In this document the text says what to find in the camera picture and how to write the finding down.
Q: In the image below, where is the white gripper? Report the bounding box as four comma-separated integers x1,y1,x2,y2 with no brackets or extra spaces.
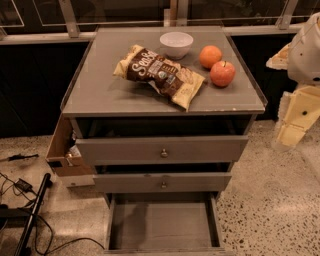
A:
266,13,320,147

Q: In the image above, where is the brown chip bag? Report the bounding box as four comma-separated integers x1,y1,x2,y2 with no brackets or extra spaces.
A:
113,45,205,110

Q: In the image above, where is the top grey drawer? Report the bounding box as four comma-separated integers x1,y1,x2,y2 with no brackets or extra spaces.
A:
76,136,248,166

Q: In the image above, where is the grey drawer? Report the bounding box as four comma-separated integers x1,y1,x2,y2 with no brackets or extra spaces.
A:
76,136,248,166
93,172,232,193
106,192,227,256

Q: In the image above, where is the middle grey drawer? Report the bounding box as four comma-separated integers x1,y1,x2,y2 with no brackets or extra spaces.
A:
93,172,232,193

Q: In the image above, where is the grey drawer cabinet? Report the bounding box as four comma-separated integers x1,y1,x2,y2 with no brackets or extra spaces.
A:
62,26,266,256

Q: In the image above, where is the bottom grey drawer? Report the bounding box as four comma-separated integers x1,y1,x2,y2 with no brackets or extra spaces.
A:
106,192,227,256

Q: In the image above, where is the red apple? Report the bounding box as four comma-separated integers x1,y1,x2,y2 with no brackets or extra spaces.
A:
210,61,236,88

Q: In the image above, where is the orange fruit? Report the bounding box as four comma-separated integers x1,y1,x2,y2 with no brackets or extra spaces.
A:
199,45,222,69

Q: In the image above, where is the white ceramic bowl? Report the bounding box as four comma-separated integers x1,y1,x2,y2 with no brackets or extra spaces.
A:
160,32,193,60

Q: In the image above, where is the metal window railing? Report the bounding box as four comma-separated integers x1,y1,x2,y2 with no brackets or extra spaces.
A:
0,0,320,46

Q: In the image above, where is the cardboard box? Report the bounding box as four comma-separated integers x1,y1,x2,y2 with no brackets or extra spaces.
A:
46,115,94,187

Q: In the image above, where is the black pole stand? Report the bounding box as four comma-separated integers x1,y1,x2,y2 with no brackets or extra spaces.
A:
14,173,52,256

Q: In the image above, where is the black power adapter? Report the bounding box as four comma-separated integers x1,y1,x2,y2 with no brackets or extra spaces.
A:
15,179,32,192

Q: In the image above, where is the black floor cable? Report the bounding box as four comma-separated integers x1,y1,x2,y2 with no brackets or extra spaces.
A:
0,171,106,256

